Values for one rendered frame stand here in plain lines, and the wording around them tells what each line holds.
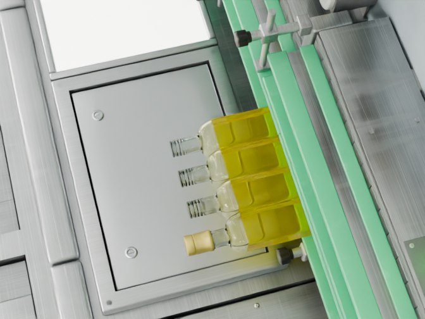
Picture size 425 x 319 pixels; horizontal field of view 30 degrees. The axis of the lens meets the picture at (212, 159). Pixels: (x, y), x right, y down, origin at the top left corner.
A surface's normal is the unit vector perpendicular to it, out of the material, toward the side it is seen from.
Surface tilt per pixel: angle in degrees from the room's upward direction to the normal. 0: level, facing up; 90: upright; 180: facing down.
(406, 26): 0
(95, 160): 90
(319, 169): 90
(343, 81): 90
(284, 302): 90
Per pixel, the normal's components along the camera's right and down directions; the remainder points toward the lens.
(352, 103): 0.04, -0.40
